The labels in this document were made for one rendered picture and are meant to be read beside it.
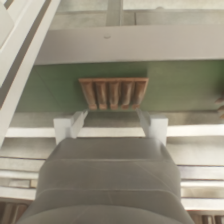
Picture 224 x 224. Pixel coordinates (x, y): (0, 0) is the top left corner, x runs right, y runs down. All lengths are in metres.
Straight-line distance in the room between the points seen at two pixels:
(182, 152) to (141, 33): 0.30
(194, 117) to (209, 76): 0.12
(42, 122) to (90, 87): 0.17
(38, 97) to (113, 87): 0.16
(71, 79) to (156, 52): 0.13
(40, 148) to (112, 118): 0.22
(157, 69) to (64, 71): 0.14
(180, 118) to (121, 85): 0.17
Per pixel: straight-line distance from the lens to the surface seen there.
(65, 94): 0.30
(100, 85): 0.24
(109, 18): 0.29
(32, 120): 0.39
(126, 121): 0.33
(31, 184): 0.32
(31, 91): 0.32
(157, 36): 0.25
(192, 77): 0.27
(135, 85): 0.25
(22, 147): 0.49
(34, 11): 0.20
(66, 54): 0.23
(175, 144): 0.43
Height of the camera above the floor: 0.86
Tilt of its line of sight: 28 degrees down
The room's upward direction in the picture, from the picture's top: 177 degrees counter-clockwise
